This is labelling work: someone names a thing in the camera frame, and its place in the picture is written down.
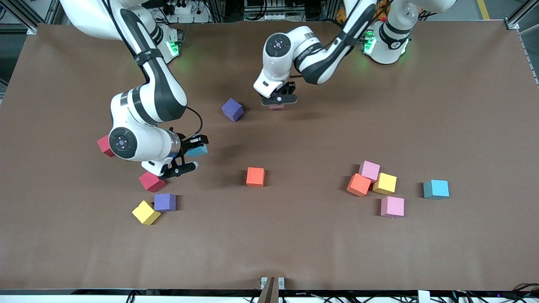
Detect purple foam block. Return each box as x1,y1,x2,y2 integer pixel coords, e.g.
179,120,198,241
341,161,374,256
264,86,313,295
154,193,177,212
221,98,245,122

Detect light blue foam block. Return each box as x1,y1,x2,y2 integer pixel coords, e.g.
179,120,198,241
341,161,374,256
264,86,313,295
423,179,450,199
187,144,209,159

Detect orange foam block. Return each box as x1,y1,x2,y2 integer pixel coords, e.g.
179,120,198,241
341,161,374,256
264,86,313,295
246,167,265,187
346,173,372,197

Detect yellow foam block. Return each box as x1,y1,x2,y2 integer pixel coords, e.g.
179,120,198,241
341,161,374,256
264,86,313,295
132,200,161,226
372,173,398,195

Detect red foam block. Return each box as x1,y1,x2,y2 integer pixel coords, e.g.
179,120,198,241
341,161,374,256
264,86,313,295
97,135,115,158
139,171,166,193

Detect orange packaged goods pile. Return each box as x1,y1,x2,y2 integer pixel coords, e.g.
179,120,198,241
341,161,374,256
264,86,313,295
335,0,390,22

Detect dark slanted metal bar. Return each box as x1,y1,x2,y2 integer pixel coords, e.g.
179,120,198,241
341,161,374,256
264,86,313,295
257,276,280,303

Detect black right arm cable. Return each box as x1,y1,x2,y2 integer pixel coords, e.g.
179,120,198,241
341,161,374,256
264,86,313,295
184,106,204,137

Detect white metal bracket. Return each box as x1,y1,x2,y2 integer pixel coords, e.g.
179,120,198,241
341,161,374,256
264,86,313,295
260,276,286,290

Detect aluminium frame profile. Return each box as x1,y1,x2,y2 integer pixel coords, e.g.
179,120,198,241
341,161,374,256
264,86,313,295
505,0,539,30
0,0,61,35

